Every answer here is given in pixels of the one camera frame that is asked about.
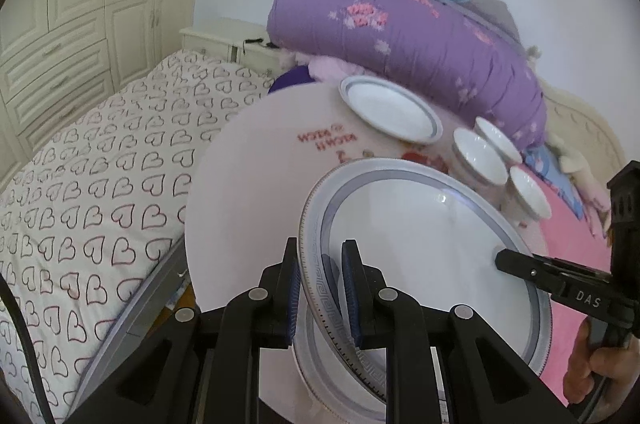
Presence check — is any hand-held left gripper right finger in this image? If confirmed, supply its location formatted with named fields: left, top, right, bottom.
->
left=340, top=240, right=571, bottom=424

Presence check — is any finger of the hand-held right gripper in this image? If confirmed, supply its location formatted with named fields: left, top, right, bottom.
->
left=494, top=247, right=615, bottom=303

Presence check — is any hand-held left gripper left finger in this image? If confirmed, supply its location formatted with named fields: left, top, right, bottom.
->
left=65, top=236, right=303, bottom=424

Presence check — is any large grey-rimmed white plate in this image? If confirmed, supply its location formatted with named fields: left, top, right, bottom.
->
left=297, top=157, right=553, bottom=410

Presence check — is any small grey-rimmed white plate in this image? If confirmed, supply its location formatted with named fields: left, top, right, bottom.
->
left=339, top=76, right=444, bottom=145

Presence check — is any person's right hand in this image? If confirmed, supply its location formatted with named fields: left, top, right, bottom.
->
left=563, top=319, right=640, bottom=406

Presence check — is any pink fleece blanket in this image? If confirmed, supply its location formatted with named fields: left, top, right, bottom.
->
left=500, top=174, right=617, bottom=407

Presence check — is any white plush toy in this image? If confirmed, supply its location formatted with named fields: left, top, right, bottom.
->
left=559, top=149, right=612, bottom=211

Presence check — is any blue printed pillow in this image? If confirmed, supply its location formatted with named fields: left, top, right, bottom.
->
left=524, top=144, right=586, bottom=221

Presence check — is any cream bed headboard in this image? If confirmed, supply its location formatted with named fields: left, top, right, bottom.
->
left=537, top=78, right=637, bottom=185

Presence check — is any dark purple cloth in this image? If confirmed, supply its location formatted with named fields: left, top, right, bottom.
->
left=267, top=64, right=319, bottom=95

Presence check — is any light pink folded blanket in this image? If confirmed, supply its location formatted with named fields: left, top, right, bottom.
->
left=307, top=56, right=372, bottom=85

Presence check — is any purple floral quilt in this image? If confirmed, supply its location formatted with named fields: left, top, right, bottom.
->
left=266, top=0, right=548, bottom=152

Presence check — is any cream white nightstand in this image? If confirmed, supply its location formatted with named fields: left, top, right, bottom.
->
left=180, top=18, right=286, bottom=77

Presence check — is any cream white wardrobe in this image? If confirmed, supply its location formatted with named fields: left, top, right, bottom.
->
left=0, top=0, right=216, bottom=185

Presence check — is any black cable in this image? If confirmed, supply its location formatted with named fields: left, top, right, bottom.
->
left=0, top=274, right=57, bottom=424

